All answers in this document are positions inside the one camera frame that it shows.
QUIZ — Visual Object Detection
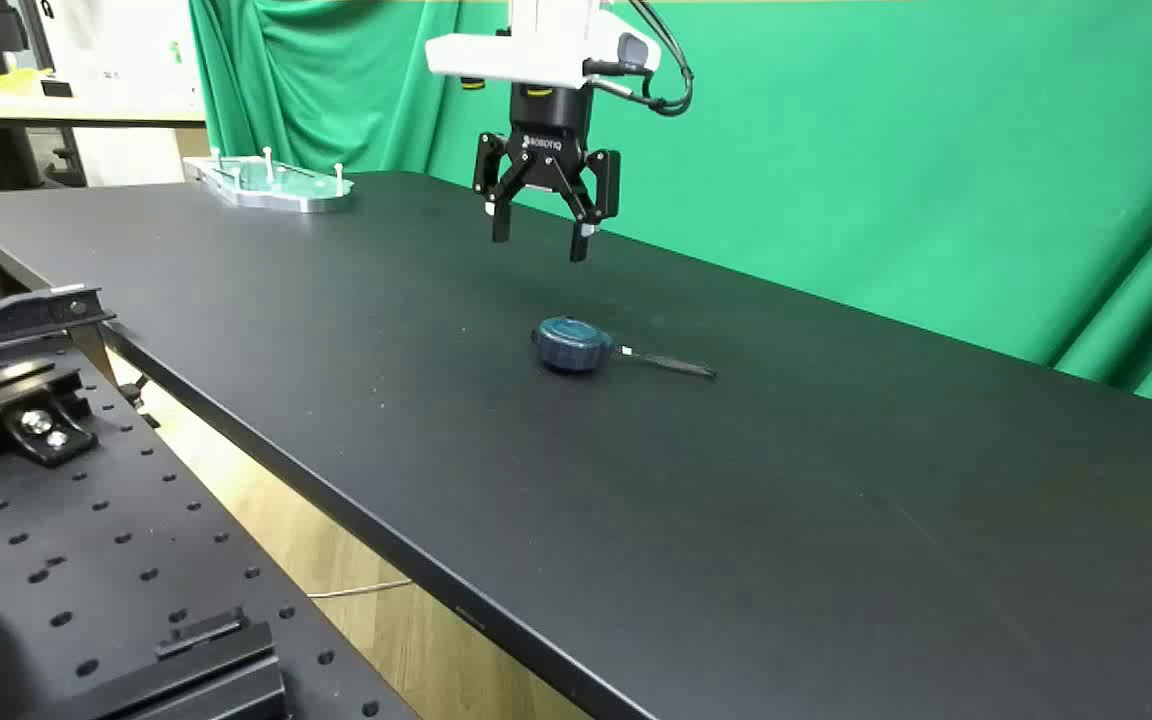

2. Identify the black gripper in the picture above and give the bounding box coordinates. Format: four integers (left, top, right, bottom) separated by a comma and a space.
473, 81, 622, 265

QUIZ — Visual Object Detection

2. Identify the round blue object black handle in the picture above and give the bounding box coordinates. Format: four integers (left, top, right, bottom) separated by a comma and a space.
527, 313, 720, 385

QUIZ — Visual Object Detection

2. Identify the clear acrylic plate with posts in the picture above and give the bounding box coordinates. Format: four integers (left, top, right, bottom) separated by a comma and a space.
185, 146, 359, 219

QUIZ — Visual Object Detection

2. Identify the green backdrop curtain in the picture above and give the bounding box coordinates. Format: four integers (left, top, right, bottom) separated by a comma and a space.
185, 0, 1152, 428

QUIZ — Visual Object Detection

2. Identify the white cabinet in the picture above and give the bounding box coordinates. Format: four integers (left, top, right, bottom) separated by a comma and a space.
36, 0, 207, 192

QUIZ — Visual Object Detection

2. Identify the light wooden desk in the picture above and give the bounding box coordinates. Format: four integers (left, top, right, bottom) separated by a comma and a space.
0, 64, 213, 132

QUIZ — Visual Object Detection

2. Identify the black clamp with silver bolt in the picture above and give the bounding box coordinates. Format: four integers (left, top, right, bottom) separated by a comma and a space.
0, 371, 104, 467

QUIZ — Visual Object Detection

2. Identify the black perforated breadboard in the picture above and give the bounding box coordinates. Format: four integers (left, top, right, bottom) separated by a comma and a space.
0, 348, 425, 720

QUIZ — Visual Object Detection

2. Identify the black mounting block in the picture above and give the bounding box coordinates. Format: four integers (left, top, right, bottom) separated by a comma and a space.
50, 606, 297, 720

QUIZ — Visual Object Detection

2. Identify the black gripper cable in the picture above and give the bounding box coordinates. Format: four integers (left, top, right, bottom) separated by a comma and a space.
578, 0, 699, 125

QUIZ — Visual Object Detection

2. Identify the black metal rail bracket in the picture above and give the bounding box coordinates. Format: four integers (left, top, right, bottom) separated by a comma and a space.
0, 280, 114, 380

